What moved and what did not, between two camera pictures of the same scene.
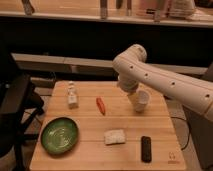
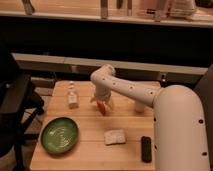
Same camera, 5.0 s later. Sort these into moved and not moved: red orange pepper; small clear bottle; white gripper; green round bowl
Moved: white gripper
Not moved: red orange pepper; small clear bottle; green round bowl
